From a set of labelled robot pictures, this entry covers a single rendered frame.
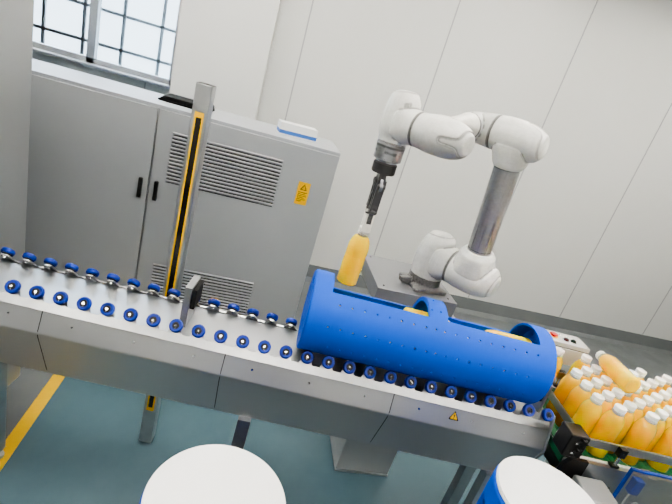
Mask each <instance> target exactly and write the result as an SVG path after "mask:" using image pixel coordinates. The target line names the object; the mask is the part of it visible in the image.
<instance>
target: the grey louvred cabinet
mask: <svg viewBox="0 0 672 504"><path fill-rule="evenodd" d="M163 95H164V94H160V93H157V92H153V91H149V90H146V89H142V88H139V87H135V86H131V85H128V84H124V83H120V82H117V81H113V80H109V79H106V78H102V77H99V76H95V75H91V74H88V73H84V72H80V71H77V70H73V69H70V68H66V67H62V66H59V65H55V64H51V63H48V62H44V61H40V60H37V59H33V58H32V73H31V100H30V127H29V154H28V181H27V207H26V234H25V252H28V253H31V254H34V255H35V256H36V257H37V260H36V261H35V262H33V263H35V264H36V265H39V266H43V267H44V259H45V258H52V259H54V260H56V261H57V262H58V265H57V266H56V267H54V268H56V269H57V270H59V271H63V272H65V270H66V269H65V265H66V264H67V263H73V264H75V265H77V266H78V267H79V270H78V271H77V272H75V273H76V274H78V275H79V276H83V277H86V276H87V274H86V270H87V269H88V268H93V269H96V270H97V271H99V273H100V274H99V276H98V277H96V278H97V279H98V280H100V281H104V282H107V281H108V279H107V275H108V274H109V273H113V274H116V275H118V276H119V277H120V281H119V282H117V283H118V284H119V285H120V286H124V287H128V283H127V281H128V279H131V278H133V279H136V280H138V281H139V282H140V283H141V284H140V286H139V287H137V288H138V289H139V290H140V291H145V292H148V291H149V289H148V285H149V284H151V283H153V284H157V285H159V286H160V287H161V290H160V291H159V292H157V293H158V294H159V295H161V296H162V292H163V286H164V280H165V273H166V267H167V261H168V255H169V249H170V242H171V236H172V230H173V224H174V218H175V211H176V205H177V199H178V193H179V187H180V180H181V174H182V168H183V162H184V156H185V149H186V143H187V137H188V131H189V125H190V118H191V112H192V109H190V108H187V107H183V106H180V105H176V104H173V103H169V102H166V101H162V100H159V99H158V97H161V96H163ZM340 155H341V153H340V152H339V150H338V149H337V147H336V146H335V144H334V143H333V142H332V141H331V140H327V139H324V138H320V137H317V139H316V142H315V143H314V142H310V141H306V140H302V139H298V138H294V137H290V136H286V135H282V134H279V133H278V132H277V125H273V124H269V123H266V122H262V121H258V120H255V119H251V118H247V117H244V116H240V115H237V114H233V113H229V112H226V111H222V110H218V109H215V111H213V112H212V116H211V121H210V127H209V133H208V138H207V144H206V150H205V155H204V161H203V167H202V172H201V178H200V184H199V189H198V195H197V200H196V206H195V212H194V217H193V223H192V229H191V234H190V240H189V246H188V251H187V257H186V263H185V268H184V274H183V279H182V285H181V291H180V292H181V295H180V296H179V300H181V301H183V298H184V292H185V287H186V286H187V284H188V283H189V282H190V280H191V279H192V278H193V276H194V275H195V276H199V277H201V278H200V279H201V280H204V285H203V290H202V295H201V299H200V301H199V302H198V304H199V305H202V306H206V307H207V306H208V305H209V304H208V300H209V299H211V298H216V299H218V300H219V301H220V306H219V307H217V308H218V309H219V310H222V311H226V312H227V311H228V310H229V309H228V305H229V304H230V303H234V304H237V305H238V306H239V307H240V309H239V311H238V312H237V313H238V314H239V315H242V316H247V315H248V314H247V310H248V309H249V308H254V309H257V310H258V311H259V315H258V316H257V319H258V320H263V321H266V320H268V319H267V318H266V316H267V314H268V313H274V314H276V315H278V320H277V321H276V323H277V324H279V325H283V326H284V325H286V319H287V318H294V316H295V313H296V309H297V306H298V302H299V299H300V295H301V292H302V288H303V285H304V281H305V278H306V274H307V271H308V267H309V264H310V260H311V257H312V253H313V250H314V246H315V243H316V239H317V236H318V232H319V229H320V225H321V222H322V218H323V215H324V211H325V208H326V204H327V201H328V197H329V194H330V190H331V187H332V183H333V180H334V176H335V173H336V169H337V166H338V162H339V159H340Z"/></svg>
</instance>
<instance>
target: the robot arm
mask: <svg viewBox="0 0 672 504"><path fill-rule="evenodd" d="M420 109H421V101H420V97H419V95H418V94H416V93H414V92H411V91H408V90H397V91H394V92H393V93H392V95H391V96H390V98H389V100H388V102H387V104H386V107H385V109H384V112H383V114H382V118H381V121H380V125H379V136H378V140H377V143H376V147H375V152H374V154H373V155H374V157H376V159H374V161H373V165H372V168H371V169H372V171H374V172H376V173H377V175H376V176H374V178H373V184H372V187H371V190H370V194H369V197H368V200H367V203H366V205H367V206H366V209H365V212H364V215H363V218H362V221H361V224H360V225H362V228H361V231H360V232H361V233H364V234H368V235H369V234H370V231H371V228H372V224H373V221H374V218H375V215H376V214H377V211H378V208H379V205H380V202H381V199H382V196H383V193H384V190H385V189H386V184H387V181H386V177H387V176H389V177H393V176H394V175H395V172H396V169H397V165H396V164H400V163H401V161H402V157H403V154H404V151H405V148H406V146H407V145H408V146H412V147H415V148H417V149H419V150H420V151H422V152H425V153H427V154H430V155H433V156H436V157H439V158H442V159H447V160H459V159H463V158H465V157H466V156H468V155H469V154H470V153H471V152H472V150H473V148H474V145H475V143H477V144H479V145H481V146H484V147H486V148H488V149H491V150H492V162H493V165H494V166H493V169H492V172H491V175H490V178H489V181H488V184H487V188H486V191H485V194H484V197H483V200H482V203H481V206H480V209H479V212H478V216H477V219H476V222H475V225H474V228H473V231H472V234H471V237H470V240H469V243H468V244H467V245H465V246H463V247H462V248H461V249H460V251H459V250H458V249H457V248H456V241H455V239H454V238H453V237H452V235H451V234H449V233H447V232H443V231H439V230H433V231H432V232H430V233H429V234H427V235H426V236H425V238H424V239H423V240H422V241H421V243H420V245H419V247H418V249H417V251H416V254H415V256H414V259H413V263H412V266H411V269H410V271H409V273H407V272H399V280H400V281H402V282H405V283H408V284H409V286H410V287H411V288H412V290H413V291H414V292H417V293H431V294H439V295H444V296H446V294H447V292H446V291H445V290H444V289H442V288H441V286H440V283H441V280H443V281H445V282H447V283H448V284H450V285H451V286H453V287H454V288H456V289H458V290H460V291H462V292H464V293H466V294H469V295H471V296H475V297H481V298H484V297H490V296H492V295H493V294H494V293H495V291H496V290H497V288H498V287H499V285H500V283H501V275H500V272H499V270H498V269H496V268H495V260H496V258H495V255H494V253H493V252H492V249H493V246H494V243H495V241H496V238H497V235H498V232H499V229H500V227H501V224H502V221H503V218H504V215H505V213H506V210H507V208H508V205H509V202H510V200H511V197H512V194H513V191H514V188H515V186H516V183H517V180H518V177H519V174H520V172H521V171H523V170H524V169H525V168H526V167H527V165H528V164H529V163H535V162H538V161H539V160H541V159H542V158H543V157H544V155H545V154H546V152H547V150H548V147H549V142H550V139H549V136H548V135H547V133H546V132H545V131H544V130H543V129H542V128H540V127H539V126H537V125H535V124H533V123H531V122H528V121H525V120H522V119H519V118H516V117H512V116H506V115H501V114H496V113H484V112H478V111H472V112H466V113H463V114H460V115H457V116H452V117H449V116H446V115H441V114H438V115H437V114H430V113H425V112H423V111H421V110H420Z"/></svg>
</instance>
